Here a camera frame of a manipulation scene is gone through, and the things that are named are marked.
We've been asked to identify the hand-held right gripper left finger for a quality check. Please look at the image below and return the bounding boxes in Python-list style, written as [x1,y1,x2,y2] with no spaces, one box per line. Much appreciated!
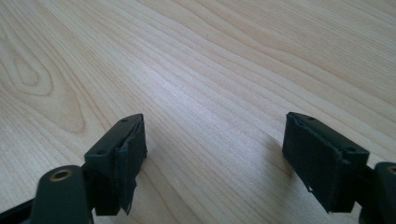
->
[83,113,149,217]

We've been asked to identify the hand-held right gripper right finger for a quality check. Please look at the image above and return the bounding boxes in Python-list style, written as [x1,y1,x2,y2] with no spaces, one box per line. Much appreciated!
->
[281,111,371,215]

